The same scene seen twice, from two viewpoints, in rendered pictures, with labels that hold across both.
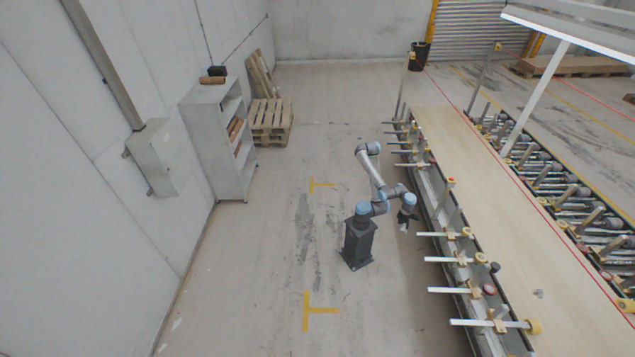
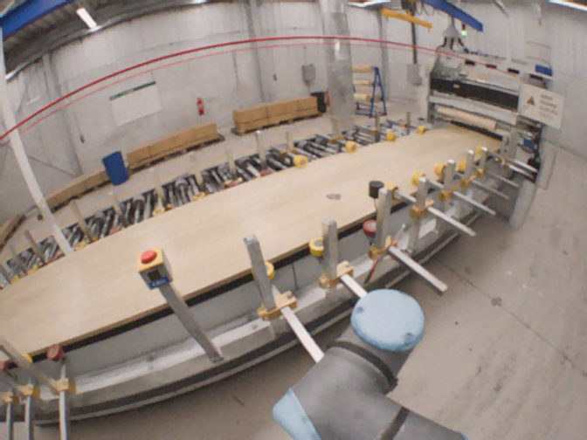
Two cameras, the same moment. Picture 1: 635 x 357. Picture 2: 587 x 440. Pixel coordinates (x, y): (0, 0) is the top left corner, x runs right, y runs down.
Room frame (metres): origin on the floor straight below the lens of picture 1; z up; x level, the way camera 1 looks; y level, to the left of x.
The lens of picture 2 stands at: (1.50, -0.64, 1.55)
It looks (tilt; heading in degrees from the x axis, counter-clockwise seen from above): 34 degrees down; 241
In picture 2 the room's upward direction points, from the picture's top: 8 degrees counter-clockwise
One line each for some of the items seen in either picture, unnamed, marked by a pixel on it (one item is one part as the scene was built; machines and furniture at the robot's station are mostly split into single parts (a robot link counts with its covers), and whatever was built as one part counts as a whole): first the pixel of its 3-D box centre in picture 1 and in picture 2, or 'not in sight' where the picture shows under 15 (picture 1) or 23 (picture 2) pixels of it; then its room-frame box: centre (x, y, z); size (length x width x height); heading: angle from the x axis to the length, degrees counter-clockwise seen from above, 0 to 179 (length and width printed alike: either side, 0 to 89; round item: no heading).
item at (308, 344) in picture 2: (441, 235); (290, 318); (1.32, -1.09, 0.83); 0.43 x 0.03 x 0.04; 86
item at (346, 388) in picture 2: (400, 191); (337, 408); (1.45, -0.69, 1.25); 0.12 x 0.12 x 0.09; 14
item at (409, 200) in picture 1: (409, 201); (382, 338); (1.35, -0.72, 1.25); 0.10 x 0.09 x 0.12; 14
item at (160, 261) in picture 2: (449, 182); (155, 269); (1.62, -1.17, 1.18); 0.07 x 0.07 x 0.08; 86
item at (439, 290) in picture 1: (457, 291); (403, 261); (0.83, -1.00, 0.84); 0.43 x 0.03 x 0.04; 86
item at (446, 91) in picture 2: not in sight; (487, 127); (-1.81, -1.47, 0.95); 1.65 x 0.70 x 1.90; 86
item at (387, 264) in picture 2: (461, 288); (375, 272); (0.89, -1.10, 0.75); 0.26 x 0.01 x 0.10; 176
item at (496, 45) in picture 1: (480, 83); not in sight; (3.58, -2.43, 1.25); 0.15 x 0.08 x 1.10; 176
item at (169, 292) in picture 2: (441, 202); (192, 326); (1.62, -1.17, 0.93); 0.05 x 0.04 x 0.45; 176
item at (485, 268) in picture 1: (474, 282); (380, 241); (0.86, -1.12, 0.90); 0.03 x 0.03 x 0.48; 86
